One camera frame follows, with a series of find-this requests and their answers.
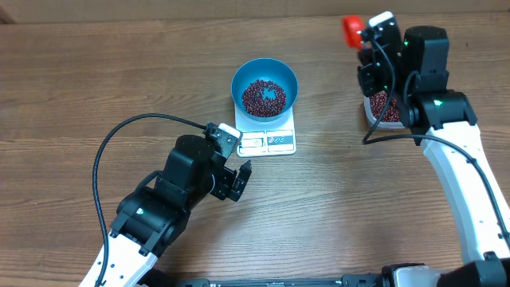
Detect red scoop with blue handle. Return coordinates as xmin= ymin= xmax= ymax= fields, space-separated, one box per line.
xmin=342 ymin=15 xmax=365 ymax=50

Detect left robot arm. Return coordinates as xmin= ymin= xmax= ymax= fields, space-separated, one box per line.
xmin=81 ymin=130 xmax=251 ymax=286

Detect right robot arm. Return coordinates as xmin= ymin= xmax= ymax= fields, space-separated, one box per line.
xmin=346 ymin=20 xmax=509 ymax=286

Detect white digital kitchen scale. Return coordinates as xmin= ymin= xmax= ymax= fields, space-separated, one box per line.
xmin=235 ymin=107 xmax=296 ymax=158

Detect red beans in bowl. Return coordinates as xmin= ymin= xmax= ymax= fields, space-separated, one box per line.
xmin=241 ymin=80 xmax=287 ymax=118

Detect blue plastic bowl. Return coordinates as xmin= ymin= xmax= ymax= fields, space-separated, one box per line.
xmin=230 ymin=58 xmax=299 ymax=121

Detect red adzuki beans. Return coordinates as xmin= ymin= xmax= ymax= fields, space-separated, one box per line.
xmin=369 ymin=91 xmax=400 ymax=122

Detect clear plastic container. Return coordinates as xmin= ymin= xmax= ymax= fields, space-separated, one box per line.
xmin=363 ymin=93 xmax=407 ymax=131

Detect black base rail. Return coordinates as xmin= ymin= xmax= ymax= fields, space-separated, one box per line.
xmin=139 ymin=262 xmax=453 ymax=287

